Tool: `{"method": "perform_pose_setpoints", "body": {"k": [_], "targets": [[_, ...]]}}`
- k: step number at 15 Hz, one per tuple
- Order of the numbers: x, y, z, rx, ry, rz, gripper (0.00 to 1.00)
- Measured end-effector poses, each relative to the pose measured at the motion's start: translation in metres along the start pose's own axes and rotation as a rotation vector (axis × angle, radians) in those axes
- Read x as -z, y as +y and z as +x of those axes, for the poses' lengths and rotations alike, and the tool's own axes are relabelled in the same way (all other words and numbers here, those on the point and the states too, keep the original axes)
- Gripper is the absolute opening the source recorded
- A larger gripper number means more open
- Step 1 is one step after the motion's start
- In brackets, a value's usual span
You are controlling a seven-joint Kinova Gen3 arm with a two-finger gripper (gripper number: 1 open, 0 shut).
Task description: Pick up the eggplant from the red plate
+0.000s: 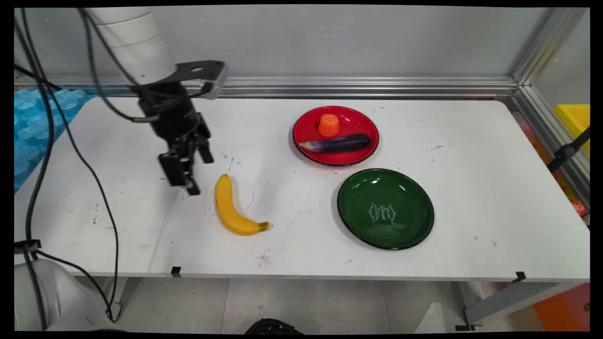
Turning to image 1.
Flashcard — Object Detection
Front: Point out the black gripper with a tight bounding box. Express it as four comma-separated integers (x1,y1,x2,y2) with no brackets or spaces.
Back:
137,81,215,196

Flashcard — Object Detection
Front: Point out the yellow banana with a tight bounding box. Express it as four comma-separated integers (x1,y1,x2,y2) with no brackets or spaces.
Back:
215,174,271,236

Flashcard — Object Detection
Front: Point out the orange carrot piece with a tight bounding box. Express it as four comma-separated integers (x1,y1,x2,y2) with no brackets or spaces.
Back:
318,113,340,138

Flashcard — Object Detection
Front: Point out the purple eggplant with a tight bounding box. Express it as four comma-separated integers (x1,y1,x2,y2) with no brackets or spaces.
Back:
298,133,371,155

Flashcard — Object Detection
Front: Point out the white table leg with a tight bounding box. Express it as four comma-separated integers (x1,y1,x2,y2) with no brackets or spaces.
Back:
106,276,130,322

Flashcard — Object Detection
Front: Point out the blue bubble wrap sheet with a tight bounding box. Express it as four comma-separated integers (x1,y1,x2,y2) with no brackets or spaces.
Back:
14,88,97,190

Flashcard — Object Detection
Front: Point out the red enamel plate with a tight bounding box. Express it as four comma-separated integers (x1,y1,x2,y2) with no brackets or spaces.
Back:
292,106,380,167

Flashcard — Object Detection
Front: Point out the black round object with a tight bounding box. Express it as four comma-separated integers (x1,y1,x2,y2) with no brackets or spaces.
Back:
244,318,304,335

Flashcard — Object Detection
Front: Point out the green enamel plate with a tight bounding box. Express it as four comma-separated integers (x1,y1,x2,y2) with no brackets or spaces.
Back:
336,168,435,250

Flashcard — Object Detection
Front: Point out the grey table leg brace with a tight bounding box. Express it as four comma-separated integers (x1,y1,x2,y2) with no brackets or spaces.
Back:
463,281,582,326

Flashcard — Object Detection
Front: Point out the yellow plastic box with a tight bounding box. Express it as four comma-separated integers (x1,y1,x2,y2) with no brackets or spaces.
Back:
554,104,590,157

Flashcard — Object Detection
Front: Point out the orange box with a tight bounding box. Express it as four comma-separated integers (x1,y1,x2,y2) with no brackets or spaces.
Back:
532,282,590,332

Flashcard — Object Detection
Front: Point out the wrist camera with black bracket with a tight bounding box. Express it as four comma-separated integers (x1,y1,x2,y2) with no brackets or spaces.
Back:
176,60,228,101

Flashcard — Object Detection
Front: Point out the thin black cable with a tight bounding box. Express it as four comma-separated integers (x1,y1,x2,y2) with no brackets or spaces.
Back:
20,8,121,322

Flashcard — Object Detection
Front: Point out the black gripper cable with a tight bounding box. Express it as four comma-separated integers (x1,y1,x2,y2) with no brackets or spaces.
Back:
78,8,158,124

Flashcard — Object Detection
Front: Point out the thick black cable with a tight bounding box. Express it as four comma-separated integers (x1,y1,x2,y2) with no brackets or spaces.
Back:
14,9,56,331

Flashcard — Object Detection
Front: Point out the horizontal aluminium frame rail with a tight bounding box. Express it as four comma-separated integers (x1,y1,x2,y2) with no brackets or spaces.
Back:
14,76,519,99

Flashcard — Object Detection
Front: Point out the black cable strap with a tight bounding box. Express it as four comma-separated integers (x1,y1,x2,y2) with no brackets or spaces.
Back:
14,239,42,254

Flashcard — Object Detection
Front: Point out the side aluminium frame rail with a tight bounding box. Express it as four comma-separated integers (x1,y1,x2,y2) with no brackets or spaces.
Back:
510,85,590,210

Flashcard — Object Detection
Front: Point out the upright aluminium frame post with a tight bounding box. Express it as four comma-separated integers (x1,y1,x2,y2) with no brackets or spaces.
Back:
513,7,589,86

